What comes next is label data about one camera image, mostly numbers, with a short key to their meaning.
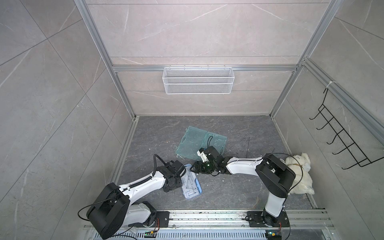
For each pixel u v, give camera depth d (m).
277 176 0.48
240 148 1.01
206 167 0.78
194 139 1.06
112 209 0.41
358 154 0.60
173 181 0.66
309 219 0.75
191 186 0.83
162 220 0.73
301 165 0.83
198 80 1.01
